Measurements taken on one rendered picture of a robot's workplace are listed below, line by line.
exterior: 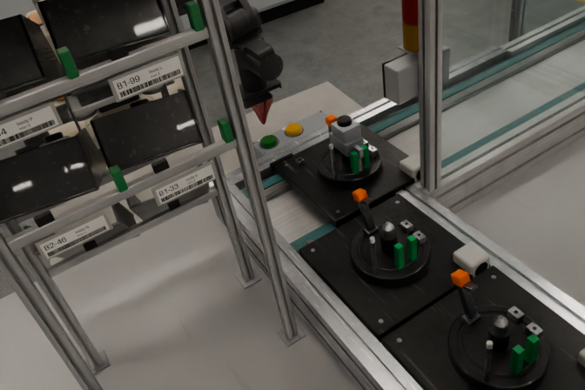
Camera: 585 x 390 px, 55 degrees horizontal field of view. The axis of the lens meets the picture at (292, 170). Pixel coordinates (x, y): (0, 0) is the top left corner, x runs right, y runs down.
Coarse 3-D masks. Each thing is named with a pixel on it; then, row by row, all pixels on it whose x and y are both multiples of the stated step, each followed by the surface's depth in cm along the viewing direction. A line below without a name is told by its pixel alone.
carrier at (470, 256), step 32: (352, 224) 109; (384, 224) 96; (416, 224) 106; (320, 256) 103; (352, 256) 99; (384, 256) 98; (416, 256) 96; (448, 256) 99; (480, 256) 95; (352, 288) 96; (384, 288) 95; (416, 288) 94; (448, 288) 93; (384, 320) 90
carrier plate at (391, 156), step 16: (320, 144) 131; (384, 144) 127; (288, 160) 128; (384, 160) 122; (400, 160) 121; (288, 176) 123; (304, 176) 122; (384, 176) 118; (400, 176) 117; (304, 192) 118; (320, 192) 117; (336, 192) 116; (352, 192) 116; (368, 192) 115; (384, 192) 114; (320, 208) 114; (336, 208) 113; (352, 208) 112; (336, 224) 110
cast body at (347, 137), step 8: (344, 120) 114; (352, 120) 116; (336, 128) 115; (344, 128) 114; (352, 128) 114; (336, 136) 116; (344, 136) 114; (352, 136) 115; (360, 136) 116; (336, 144) 118; (344, 144) 115; (352, 144) 115; (360, 144) 116; (344, 152) 116; (360, 152) 114
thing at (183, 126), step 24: (168, 96) 75; (96, 120) 73; (120, 120) 74; (144, 120) 75; (168, 120) 76; (192, 120) 77; (120, 144) 75; (144, 144) 75; (168, 144) 76; (192, 144) 77; (120, 168) 75
